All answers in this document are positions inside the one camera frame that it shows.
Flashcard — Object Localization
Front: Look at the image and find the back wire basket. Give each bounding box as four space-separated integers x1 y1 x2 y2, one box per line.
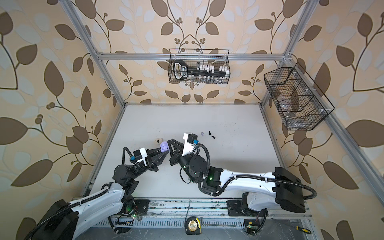
168 48 231 85

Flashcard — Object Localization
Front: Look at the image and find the right wire basket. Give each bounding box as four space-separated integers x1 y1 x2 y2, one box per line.
264 63 335 131

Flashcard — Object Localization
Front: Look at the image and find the wire basket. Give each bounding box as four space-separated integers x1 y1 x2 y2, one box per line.
168 48 231 85
264 63 335 131

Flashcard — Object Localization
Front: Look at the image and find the white earbud charging case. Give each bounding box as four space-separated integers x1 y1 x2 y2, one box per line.
155 138 164 144

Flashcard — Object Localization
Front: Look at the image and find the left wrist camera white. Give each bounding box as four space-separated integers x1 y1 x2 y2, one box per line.
130 148 148 167

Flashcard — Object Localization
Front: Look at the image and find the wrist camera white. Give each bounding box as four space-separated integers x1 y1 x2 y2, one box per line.
182 133 199 157
130 148 148 167

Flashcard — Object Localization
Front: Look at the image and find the black socket set holder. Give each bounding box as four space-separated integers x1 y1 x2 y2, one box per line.
171 60 231 80

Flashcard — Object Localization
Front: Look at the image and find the purple round charging case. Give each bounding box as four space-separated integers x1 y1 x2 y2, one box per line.
160 141 169 153

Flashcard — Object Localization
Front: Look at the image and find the yellow black screwdriver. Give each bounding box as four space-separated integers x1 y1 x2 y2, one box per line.
296 226 312 235

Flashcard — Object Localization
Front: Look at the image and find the yellow black tape measure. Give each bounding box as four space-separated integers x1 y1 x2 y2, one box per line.
185 216 202 235

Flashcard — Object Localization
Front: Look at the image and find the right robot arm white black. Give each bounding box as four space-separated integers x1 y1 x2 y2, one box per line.
161 139 317 213

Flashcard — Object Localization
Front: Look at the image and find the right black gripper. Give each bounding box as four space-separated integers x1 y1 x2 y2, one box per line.
170 139 200 185

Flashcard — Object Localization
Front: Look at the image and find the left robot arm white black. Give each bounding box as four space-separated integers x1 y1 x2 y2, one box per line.
25 146 173 240

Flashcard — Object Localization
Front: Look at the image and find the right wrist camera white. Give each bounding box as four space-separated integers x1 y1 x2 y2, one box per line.
182 133 199 157

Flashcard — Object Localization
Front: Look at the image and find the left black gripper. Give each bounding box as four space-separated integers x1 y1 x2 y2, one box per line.
129 148 166 183

